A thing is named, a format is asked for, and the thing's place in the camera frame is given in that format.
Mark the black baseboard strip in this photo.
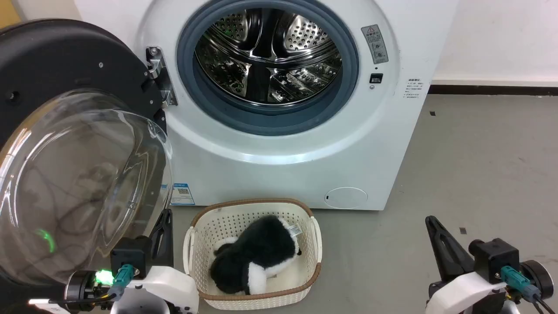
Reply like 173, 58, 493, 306
429, 85, 558, 96

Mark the teal plug right gripper cable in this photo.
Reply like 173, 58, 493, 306
500, 266, 558, 314

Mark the black and white plush toy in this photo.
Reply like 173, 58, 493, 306
210, 215, 303, 296

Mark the teal plug left gripper cable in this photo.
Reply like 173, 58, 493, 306
28, 264, 134, 306

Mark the black washer door glass bowl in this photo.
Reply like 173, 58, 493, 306
0, 18, 174, 289

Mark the cream laundry basket brown rim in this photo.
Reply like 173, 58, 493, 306
183, 198, 323, 311

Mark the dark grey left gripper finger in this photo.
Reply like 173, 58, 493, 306
150, 209, 174, 268

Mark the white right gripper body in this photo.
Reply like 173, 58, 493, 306
426, 270, 521, 314

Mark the round drain filter cover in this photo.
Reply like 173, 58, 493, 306
325, 187, 368, 209

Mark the white front-load washing machine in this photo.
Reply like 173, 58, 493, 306
74, 0, 458, 211

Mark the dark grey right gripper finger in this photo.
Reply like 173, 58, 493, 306
425, 215, 475, 282

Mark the grey warning sticker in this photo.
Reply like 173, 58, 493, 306
361, 24, 389, 65

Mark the stainless steel washer drum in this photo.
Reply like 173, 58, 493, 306
194, 9, 343, 106

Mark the yellow wooden panel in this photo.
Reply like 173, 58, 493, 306
0, 0, 22, 29

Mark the metal door hinge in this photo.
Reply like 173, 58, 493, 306
146, 46, 178, 108

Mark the blue white energy label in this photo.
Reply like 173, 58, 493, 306
170, 183, 195, 206

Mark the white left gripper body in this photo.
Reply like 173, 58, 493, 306
110, 265, 200, 314

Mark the small text sticker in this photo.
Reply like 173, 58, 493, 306
403, 78, 422, 100

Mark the teal plug gripper cable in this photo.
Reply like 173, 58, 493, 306
28, 264, 134, 306
500, 266, 558, 314

